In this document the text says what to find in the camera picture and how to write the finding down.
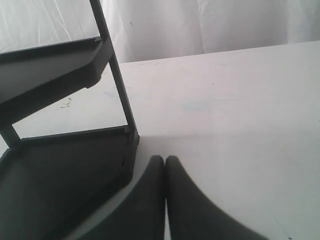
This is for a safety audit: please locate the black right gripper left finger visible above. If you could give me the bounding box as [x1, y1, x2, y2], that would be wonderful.
[79, 155, 166, 240]

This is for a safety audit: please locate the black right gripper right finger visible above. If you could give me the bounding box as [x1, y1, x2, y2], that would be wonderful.
[165, 155, 266, 240]

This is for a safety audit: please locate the black two-tier shelf rack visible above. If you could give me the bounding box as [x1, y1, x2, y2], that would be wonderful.
[0, 0, 139, 240]

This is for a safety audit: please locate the white backdrop curtain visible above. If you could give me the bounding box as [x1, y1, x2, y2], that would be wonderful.
[0, 0, 320, 63]

